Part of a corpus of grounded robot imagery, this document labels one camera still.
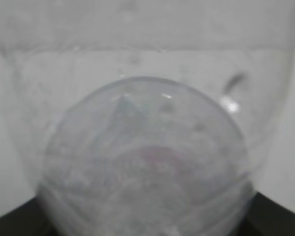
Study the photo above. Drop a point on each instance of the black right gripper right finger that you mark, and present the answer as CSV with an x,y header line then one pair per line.
x,y
267,218

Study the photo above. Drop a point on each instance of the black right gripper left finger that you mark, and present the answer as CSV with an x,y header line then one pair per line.
x,y
29,219

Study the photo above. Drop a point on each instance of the clear plastic water bottle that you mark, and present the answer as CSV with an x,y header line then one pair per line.
x,y
144,117

